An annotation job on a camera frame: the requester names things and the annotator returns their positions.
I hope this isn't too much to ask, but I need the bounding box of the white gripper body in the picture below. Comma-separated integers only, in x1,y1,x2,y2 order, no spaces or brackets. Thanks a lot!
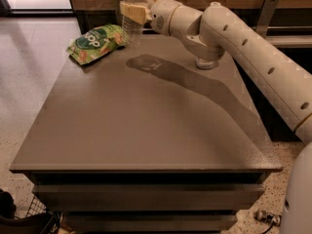
150,0,181,35

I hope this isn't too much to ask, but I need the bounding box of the clear water bottle red label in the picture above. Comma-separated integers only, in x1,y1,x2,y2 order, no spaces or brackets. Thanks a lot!
122,0,147,46

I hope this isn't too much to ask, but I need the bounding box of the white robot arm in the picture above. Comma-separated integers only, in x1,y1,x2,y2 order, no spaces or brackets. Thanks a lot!
120,0,312,234

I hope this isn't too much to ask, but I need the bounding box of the green rice chip bag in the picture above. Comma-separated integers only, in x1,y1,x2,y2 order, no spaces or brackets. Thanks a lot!
66,24,128,65

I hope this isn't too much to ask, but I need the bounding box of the water bottle white blue label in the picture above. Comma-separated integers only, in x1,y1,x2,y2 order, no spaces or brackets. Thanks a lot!
195,58,218,70

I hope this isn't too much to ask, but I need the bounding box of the grey drawer cabinet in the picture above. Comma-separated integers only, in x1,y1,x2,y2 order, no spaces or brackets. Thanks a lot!
11,35,281,234

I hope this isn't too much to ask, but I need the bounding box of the black white striped tool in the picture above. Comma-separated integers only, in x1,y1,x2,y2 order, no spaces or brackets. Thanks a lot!
253,210,281,226

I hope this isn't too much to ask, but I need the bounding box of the right metal bracket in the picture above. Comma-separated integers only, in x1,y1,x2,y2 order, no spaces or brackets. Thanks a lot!
255,0,279,38

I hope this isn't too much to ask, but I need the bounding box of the black wire basket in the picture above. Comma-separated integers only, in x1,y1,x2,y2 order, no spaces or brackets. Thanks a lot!
0,189,59,234

